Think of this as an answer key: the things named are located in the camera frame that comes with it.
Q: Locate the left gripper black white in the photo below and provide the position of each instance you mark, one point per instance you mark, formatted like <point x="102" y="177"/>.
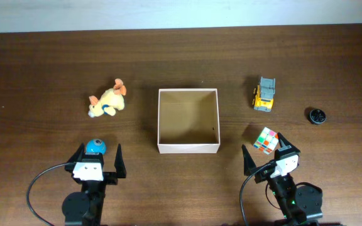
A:
<point x="111" y="177"/>

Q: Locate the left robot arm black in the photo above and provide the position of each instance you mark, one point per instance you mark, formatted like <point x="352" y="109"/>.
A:
<point x="85" y="206"/>

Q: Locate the blue ball toy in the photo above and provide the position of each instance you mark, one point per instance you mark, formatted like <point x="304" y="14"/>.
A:
<point x="95" y="146"/>

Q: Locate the yellow grey toy truck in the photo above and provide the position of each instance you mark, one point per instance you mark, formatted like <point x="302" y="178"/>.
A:
<point x="264" y="94"/>

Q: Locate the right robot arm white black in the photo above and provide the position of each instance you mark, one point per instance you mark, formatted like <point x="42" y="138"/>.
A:
<point x="300" y="203"/>

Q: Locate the small black round cap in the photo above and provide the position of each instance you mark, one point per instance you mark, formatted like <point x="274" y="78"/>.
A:
<point x="317" y="116"/>

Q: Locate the open cardboard box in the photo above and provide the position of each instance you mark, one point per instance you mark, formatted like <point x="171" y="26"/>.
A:
<point x="188" y="121"/>

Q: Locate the yellow plush dog toy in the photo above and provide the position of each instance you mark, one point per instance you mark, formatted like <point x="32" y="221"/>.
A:
<point x="110" y="101"/>

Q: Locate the multicolour puzzle cube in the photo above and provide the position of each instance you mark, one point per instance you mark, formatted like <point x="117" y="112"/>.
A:
<point x="266" y="141"/>

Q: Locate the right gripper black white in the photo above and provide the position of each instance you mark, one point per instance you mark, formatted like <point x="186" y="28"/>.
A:
<point x="249" y="166"/>

